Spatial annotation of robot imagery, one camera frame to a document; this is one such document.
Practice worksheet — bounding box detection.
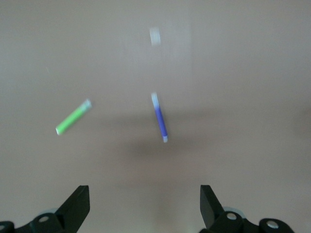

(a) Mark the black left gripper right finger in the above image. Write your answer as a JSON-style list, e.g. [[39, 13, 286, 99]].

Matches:
[[199, 185, 258, 233]]

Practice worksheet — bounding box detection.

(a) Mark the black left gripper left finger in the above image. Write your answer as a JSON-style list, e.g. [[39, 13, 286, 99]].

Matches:
[[14, 185, 91, 233]]

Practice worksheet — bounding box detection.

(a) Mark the purple pen with white ends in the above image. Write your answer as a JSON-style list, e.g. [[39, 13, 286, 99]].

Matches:
[[150, 92, 169, 143]]

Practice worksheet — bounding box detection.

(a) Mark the green pen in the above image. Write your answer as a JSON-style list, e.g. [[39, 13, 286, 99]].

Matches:
[[55, 98, 92, 135]]

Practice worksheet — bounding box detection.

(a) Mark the pale tape patch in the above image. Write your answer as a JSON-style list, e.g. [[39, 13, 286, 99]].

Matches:
[[149, 26, 161, 47]]

